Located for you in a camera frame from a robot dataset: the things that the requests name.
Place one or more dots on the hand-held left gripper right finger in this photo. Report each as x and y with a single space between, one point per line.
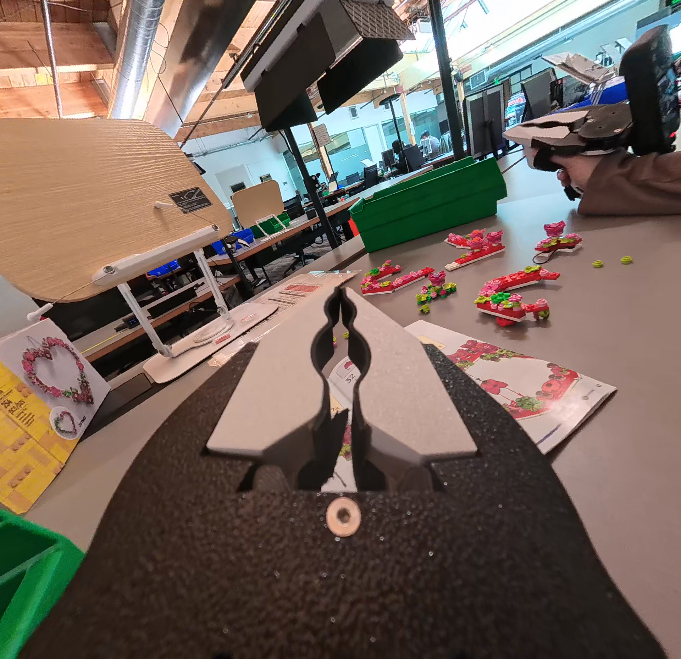
409 398

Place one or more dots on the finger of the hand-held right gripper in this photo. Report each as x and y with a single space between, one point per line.
542 140
569 117

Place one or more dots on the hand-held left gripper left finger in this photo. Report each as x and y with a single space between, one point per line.
266 398

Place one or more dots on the person's right forearm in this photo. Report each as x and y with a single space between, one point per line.
633 185

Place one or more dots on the red lego piece with pink flower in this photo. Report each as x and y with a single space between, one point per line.
558 240

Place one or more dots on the pink and lime lego flower cluster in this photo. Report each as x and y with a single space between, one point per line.
437 291

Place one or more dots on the curved red lego flower section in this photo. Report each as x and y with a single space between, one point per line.
380 282

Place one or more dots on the lego instruction booklet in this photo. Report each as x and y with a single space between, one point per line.
532 382

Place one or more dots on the red white lego flower bar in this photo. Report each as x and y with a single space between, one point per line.
473 248

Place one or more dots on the thick red lego flower section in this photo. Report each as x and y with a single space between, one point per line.
513 309

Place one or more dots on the long red lego arc section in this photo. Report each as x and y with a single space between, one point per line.
519 280

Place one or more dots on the yellow lego box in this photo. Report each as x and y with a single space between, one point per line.
37 414

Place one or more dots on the person's right hand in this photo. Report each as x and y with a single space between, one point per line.
577 172

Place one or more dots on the black computer monitor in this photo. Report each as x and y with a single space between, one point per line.
484 116
538 92

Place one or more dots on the black support column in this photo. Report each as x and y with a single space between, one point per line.
444 68

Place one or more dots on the large green plastic bin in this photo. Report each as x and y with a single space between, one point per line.
425 212

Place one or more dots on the background green bin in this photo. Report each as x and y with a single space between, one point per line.
274 224

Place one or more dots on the background wooden stand board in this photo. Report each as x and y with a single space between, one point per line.
258 201

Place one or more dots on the black light stand pole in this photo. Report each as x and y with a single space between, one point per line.
311 191

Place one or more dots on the black overhead light panel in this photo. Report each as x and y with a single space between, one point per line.
319 47

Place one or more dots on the small green plastic bin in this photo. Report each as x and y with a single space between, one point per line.
26 579

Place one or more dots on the silver ceiling duct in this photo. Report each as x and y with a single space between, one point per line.
141 42

